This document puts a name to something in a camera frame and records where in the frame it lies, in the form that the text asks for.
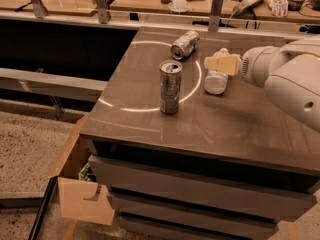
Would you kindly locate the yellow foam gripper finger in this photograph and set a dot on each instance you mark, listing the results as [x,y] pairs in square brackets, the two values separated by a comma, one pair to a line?
[227,64]

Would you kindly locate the clear plastic water bottle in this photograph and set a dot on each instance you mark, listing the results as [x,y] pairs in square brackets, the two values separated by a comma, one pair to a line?
[215,83]

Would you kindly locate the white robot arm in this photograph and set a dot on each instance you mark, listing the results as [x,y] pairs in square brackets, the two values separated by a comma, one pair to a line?
[290,76]

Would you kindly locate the lying silver soda can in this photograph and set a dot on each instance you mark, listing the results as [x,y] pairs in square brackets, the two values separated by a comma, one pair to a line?
[183,46]

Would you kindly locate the tall standing energy drink can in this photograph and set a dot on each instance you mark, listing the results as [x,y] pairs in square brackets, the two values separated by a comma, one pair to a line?
[170,82]

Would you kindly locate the grey handheld device on desk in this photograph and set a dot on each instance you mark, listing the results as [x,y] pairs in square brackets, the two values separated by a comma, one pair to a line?
[244,5]

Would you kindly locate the colourful printed mug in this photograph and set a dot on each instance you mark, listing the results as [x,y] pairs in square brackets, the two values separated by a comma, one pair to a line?
[278,8]

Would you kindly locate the white bowl on desk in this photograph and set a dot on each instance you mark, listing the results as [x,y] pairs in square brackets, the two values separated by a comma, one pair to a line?
[179,6]

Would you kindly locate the black mesh cup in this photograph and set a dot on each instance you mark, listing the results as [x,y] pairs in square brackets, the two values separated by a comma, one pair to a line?
[295,5]

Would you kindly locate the grey drawer cabinet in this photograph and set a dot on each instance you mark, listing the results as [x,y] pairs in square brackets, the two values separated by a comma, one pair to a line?
[227,167]

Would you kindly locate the open cardboard box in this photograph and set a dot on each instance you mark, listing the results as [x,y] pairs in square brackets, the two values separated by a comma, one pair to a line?
[79,199]

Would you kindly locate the metal bracket post right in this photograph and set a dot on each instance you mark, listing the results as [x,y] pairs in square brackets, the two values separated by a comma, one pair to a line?
[215,14]

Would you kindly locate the metal bracket post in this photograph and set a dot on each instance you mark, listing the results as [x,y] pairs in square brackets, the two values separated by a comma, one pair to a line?
[39,9]
[215,14]
[102,11]

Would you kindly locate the metal bracket post middle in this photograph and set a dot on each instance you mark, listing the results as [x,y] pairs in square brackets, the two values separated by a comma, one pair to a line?
[102,11]

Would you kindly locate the metal bracket post left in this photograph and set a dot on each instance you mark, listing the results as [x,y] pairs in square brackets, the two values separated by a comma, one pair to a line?
[39,9]

